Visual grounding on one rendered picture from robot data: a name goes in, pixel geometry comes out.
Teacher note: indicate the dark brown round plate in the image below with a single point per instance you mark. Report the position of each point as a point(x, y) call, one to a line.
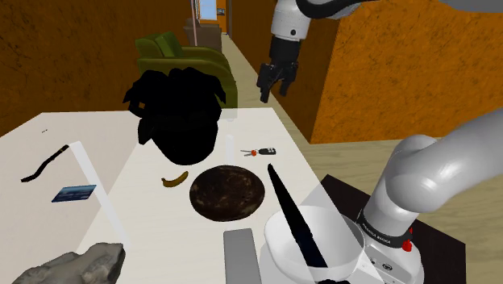
point(227, 192)

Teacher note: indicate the keys with black fob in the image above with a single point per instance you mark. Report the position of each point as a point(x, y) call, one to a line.
point(266, 151)

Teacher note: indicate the grey flat slab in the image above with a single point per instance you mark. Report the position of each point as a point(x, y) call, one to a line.
point(240, 255)

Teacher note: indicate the grey rock-shaped object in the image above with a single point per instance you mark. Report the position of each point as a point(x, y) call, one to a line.
point(82, 267)

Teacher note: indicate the black curved stick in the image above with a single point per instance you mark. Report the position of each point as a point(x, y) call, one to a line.
point(41, 168)

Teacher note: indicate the brown banana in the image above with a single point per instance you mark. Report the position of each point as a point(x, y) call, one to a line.
point(175, 181)

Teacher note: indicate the long black knife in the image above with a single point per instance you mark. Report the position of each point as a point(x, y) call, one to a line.
point(292, 214)

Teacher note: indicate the brown cabinet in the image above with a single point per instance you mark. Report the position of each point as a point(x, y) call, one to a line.
point(206, 36)

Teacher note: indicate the green armchair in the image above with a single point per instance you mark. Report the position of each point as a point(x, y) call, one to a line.
point(184, 55)

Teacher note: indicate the black bushy potted plant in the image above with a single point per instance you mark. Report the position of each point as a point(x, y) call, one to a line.
point(179, 118)

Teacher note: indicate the bright window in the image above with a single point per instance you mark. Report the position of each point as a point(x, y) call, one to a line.
point(207, 8)

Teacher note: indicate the white bowl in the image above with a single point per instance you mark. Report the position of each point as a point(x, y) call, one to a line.
point(338, 240)

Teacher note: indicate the dark robot stand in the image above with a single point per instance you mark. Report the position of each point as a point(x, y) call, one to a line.
point(440, 251)

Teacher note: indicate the blue card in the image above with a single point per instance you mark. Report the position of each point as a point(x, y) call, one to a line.
point(74, 193)

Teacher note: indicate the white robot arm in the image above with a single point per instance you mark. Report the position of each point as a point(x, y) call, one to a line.
point(416, 185)

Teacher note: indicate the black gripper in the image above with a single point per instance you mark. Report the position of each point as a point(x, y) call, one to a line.
point(284, 50)

